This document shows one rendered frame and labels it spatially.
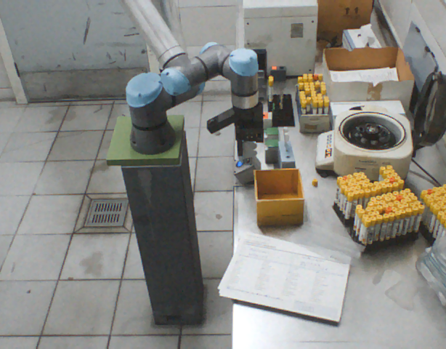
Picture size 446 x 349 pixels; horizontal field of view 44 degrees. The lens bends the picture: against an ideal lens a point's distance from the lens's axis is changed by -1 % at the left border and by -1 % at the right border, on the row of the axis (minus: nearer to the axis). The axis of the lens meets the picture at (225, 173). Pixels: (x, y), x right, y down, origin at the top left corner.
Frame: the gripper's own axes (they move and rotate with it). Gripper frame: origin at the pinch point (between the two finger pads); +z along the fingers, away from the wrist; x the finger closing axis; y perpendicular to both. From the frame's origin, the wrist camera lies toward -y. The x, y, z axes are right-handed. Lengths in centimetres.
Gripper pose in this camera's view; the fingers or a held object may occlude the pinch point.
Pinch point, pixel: (239, 158)
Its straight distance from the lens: 169.9
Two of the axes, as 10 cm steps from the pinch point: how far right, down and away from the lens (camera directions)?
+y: 10.0, -0.2, -0.5
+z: 0.5, 7.7, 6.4
